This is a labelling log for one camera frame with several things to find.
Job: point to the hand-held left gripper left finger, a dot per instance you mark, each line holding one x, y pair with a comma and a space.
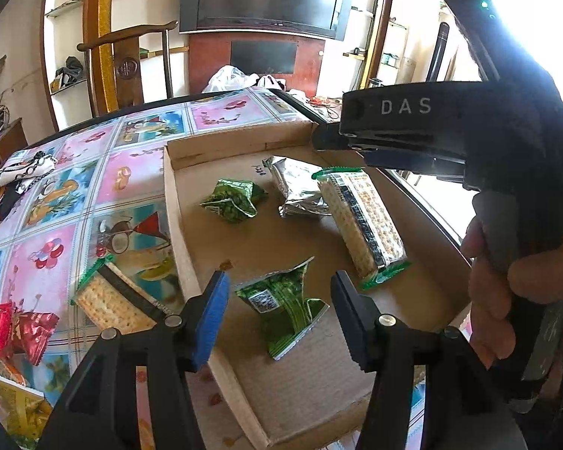
216, 318

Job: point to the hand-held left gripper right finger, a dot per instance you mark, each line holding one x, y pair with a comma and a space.
349, 323

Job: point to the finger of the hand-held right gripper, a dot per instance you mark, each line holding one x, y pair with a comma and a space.
403, 158
326, 137

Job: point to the silver foil snack packet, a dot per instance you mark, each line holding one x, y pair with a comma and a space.
295, 187

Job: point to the shallow cardboard box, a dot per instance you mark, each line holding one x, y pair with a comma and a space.
309, 384

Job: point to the clear cracker packet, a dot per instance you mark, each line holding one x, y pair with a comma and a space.
366, 225
108, 300

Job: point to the dark red gold snack packet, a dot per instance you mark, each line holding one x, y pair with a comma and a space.
37, 337

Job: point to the orange snack packet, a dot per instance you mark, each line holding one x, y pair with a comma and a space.
9, 371

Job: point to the bright red snack packet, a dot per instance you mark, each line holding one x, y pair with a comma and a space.
2, 333

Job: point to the person's right hand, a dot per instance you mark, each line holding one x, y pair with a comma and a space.
492, 309

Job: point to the white plastic bag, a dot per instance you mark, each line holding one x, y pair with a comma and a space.
270, 82
227, 79

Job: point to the standing air conditioner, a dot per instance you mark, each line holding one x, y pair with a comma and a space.
438, 51

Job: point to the printed fruit tablecloth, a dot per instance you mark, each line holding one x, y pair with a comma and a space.
122, 173

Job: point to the dark wooden chair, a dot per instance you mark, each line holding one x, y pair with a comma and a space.
126, 70

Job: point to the yellow green snack packet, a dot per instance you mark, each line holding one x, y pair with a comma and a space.
21, 408

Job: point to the black white patterned cloth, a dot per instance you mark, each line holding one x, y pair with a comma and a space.
23, 173

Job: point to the wooden gold pillar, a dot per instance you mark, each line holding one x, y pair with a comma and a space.
98, 9

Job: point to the dark crumpled bag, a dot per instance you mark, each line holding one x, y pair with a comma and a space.
70, 72

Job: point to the low wooden cabinet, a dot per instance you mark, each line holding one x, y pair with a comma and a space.
9, 143

